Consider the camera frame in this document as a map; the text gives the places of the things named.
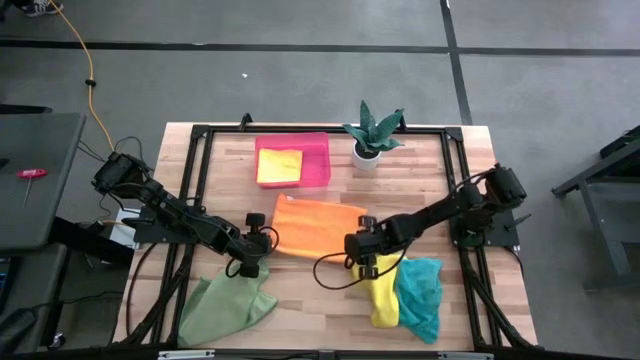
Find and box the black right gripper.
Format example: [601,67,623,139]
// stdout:
[357,214,407,281]

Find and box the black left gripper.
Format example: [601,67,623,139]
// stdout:
[219,212,267,279]

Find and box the bright yellow ribbed towel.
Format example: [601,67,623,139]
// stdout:
[349,253,409,330]

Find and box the orange microfiber towel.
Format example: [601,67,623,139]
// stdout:
[269,193,369,264]

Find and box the green microfiber towel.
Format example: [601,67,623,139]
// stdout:
[177,259,279,348]

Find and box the pale yellow fluffy towel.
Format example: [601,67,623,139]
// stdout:
[256,147,304,185]

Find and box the pink plastic bin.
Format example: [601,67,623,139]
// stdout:
[253,131,332,189]

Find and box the teal microfiber towel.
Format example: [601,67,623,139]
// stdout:
[394,257,445,345]

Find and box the white plant pot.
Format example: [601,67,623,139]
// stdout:
[351,139,382,171]

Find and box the green snake plant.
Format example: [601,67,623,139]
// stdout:
[342,99,405,154]

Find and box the white paper sheet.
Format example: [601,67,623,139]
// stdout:
[107,207,141,250]

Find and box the grey side table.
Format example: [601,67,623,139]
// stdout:
[0,112,87,251]

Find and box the dark metal bench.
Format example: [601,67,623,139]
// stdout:
[551,124,640,291]

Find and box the person's shoe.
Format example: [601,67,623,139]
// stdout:
[19,0,65,18]

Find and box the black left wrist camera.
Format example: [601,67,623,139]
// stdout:
[249,230,275,265]

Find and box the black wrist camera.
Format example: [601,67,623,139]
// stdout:
[249,230,275,265]
[343,231,374,267]

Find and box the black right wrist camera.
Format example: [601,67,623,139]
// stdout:
[343,231,374,267]

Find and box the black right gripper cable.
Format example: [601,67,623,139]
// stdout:
[312,239,412,292]

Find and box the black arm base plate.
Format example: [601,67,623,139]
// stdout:
[122,207,206,246]
[447,207,521,249]

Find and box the black aluminium table frame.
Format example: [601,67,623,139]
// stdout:
[112,112,539,351]

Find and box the silver metal bracket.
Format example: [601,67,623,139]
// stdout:
[157,349,216,360]
[437,351,494,360]

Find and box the yellow floor cable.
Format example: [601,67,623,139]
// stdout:
[47,0,117,154]

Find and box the red-handled hex key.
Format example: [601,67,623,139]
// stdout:
[15,168,49,209]

